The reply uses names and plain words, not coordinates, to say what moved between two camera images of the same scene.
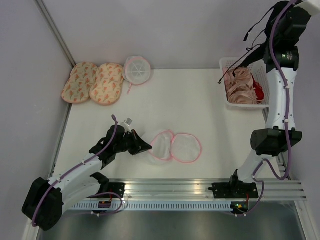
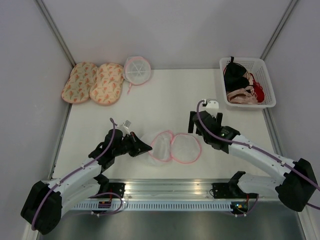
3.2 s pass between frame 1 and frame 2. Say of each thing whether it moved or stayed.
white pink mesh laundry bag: stayed
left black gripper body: stayed
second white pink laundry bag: stayed
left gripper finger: stayed
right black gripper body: moved
